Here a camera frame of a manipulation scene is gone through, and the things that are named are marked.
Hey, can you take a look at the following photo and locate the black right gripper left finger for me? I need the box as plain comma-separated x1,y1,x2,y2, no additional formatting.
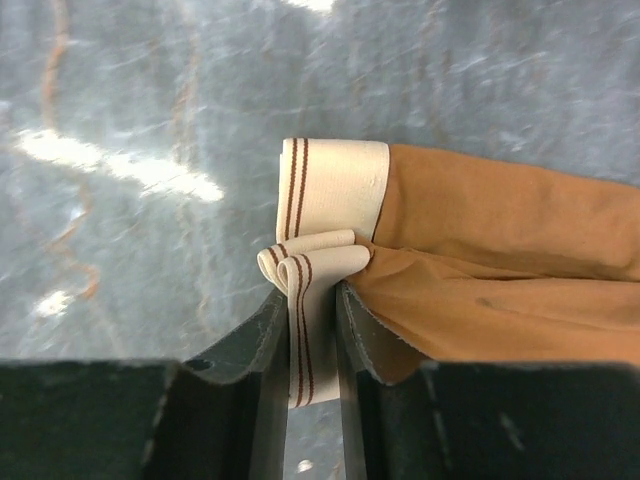
144,289,290,479

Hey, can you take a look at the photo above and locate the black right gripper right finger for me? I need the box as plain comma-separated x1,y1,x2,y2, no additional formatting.
335,282,440,479

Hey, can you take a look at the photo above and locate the brown underwear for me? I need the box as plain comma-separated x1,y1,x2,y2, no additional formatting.
257,138,639,408

